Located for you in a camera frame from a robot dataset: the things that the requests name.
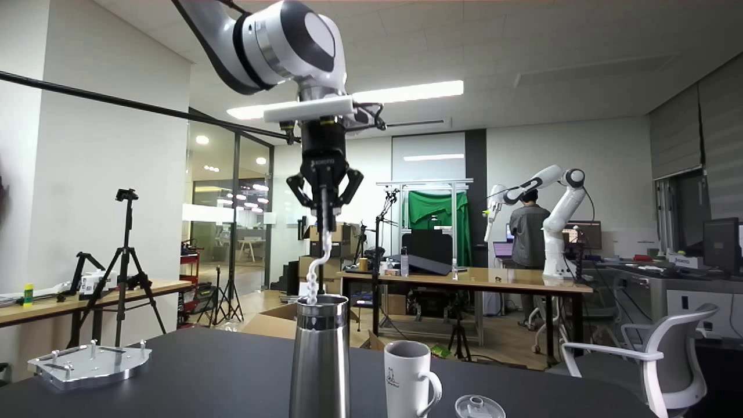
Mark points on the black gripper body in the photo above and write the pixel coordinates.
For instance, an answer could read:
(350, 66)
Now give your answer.
(324, 147)

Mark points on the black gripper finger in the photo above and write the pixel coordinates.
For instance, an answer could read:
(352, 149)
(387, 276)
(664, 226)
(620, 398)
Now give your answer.
(347, 187)
(302, 189)

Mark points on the white bottle brush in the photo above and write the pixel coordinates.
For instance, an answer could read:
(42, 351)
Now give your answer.
(316, 269)

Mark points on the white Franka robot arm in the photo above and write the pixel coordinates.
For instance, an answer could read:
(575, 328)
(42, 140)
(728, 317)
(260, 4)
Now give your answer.
(271, 43)

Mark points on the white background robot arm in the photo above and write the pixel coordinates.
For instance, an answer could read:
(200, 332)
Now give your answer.
(559, 224)

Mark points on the stainless steel flask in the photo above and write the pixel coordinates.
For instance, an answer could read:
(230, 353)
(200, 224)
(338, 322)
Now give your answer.
(319, 356)

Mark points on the black light stand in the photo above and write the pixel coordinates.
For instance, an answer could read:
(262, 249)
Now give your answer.
(380, 256)

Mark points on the green screen backdrop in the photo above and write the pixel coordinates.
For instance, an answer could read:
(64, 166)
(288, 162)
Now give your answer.
(438, 209)

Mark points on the black monitor on desk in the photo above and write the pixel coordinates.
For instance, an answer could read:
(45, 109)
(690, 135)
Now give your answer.
(426, 249)

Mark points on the long ceiling light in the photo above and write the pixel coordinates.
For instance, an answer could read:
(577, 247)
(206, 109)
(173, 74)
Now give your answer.
(409, 91)

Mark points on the open cardboard box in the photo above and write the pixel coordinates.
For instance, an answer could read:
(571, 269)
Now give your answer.
(271, 320)

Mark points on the wooden desk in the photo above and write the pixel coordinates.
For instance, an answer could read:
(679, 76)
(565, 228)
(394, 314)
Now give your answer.
(464, 279)

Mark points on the person in grey shirt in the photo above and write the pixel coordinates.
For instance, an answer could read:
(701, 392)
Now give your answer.
(528, 233)

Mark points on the white mug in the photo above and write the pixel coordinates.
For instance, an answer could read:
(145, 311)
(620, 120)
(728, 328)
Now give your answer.
(408, 378)

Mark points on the black overhead pole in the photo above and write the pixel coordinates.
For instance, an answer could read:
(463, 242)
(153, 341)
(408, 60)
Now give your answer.
(117, 102)

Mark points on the long wooden bench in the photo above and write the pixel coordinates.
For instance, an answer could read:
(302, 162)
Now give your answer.
(94, 300)

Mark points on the small black stand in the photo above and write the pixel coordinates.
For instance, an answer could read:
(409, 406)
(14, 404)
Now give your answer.
(78, 269)

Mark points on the clear glass lid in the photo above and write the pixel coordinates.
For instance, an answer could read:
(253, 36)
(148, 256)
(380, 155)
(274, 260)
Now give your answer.
(480, 406)

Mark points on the clear acrylic tray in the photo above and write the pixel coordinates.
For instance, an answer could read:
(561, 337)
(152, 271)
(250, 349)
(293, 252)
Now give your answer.
(89, 363)

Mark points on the small yellow-green bottle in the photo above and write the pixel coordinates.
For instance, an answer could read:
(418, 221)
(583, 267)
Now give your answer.
(29, 295)

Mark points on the grey workbench cabinet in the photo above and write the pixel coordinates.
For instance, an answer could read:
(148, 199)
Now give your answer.
(664, 298)

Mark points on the grey window blinds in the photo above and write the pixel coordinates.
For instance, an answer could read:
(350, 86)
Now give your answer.
(700, 124)

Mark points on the white office chair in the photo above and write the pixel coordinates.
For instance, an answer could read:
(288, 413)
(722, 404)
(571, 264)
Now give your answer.
(675, 363)

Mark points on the dark computer monitor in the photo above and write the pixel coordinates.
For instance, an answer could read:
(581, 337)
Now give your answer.
(721, 247)

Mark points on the white wrist camera mount plate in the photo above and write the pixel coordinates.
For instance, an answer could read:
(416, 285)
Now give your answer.
(310, 106)

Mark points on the black tripod with camera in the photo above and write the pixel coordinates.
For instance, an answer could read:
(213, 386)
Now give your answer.
(124, 262)

